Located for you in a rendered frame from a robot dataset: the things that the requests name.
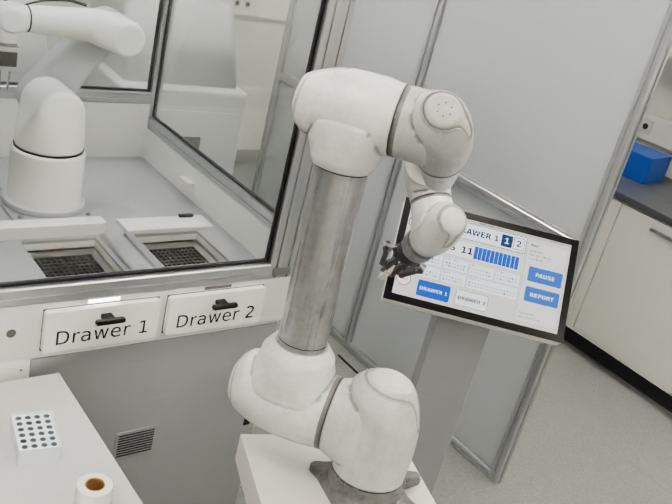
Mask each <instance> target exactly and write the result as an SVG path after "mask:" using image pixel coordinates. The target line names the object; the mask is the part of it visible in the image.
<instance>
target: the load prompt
mask: <svg viewBox="0 0 672 504"><path fill-rule="evenodd" d="M461 238H462V239H466V240H470V241H474V242H478V243H482V244H486V245H490V246H494V247H498V248H502V249H506V250H509V251H513V252H517V253H521V254H525V252H526V246H527V241H528V238H527V237H523V236H519V235H516V234H512V233H508V232H504V231H500V230H496V229H492V228H488V227H484V226H480V225H476V224H472V223H468V222H467V226H466V229H465V232H464V234H463V236H462V237H461Z"/></svg>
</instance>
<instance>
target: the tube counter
mask: <svg viewBox="0 0 672 504"><path fill-rule="evenodd" d="M459 256H460V257H464V258H468V259H472V260H476V261H480V262H484V263H488V264H492V265H496V266H500V267H504V268H508V269H512V270H515V271H519V272H522V268H523V263H524V257H520V256H516V255H512V254H508V253H504V252H500V251H496V250H492V249H488V248H484V247H480V246H476V245H473V244H469V243H465V242H462V243H461V248H460V252H459Z"/></svg>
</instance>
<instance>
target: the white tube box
mask: <svg viewBox="0 0 672 504"><path fill-rule="evenodd" d="M10 433H11V437H12V442H13V447H14V452H15V457H16V461H17V466H20V465H29V464H37V463H46V462H55V461H60V459H61V451H62V445H61V441H60V438H59V434H58V430H57V427H56V423H55V420H54V416H53V413H52V410H49V411H37V412H25V413H13V414H11V417H10Z"/></svg>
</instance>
